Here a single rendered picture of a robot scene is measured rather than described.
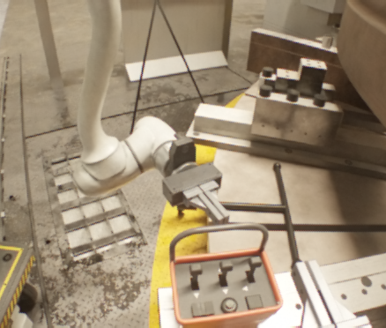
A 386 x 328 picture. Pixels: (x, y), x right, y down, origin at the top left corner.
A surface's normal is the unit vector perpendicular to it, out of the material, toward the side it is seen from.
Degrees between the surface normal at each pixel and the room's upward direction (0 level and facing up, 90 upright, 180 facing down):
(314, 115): 90
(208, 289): 0
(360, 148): 71
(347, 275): 0
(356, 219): 0
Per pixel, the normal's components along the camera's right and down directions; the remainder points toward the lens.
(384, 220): 0.04, -0.77
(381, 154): -0.22, 0.32
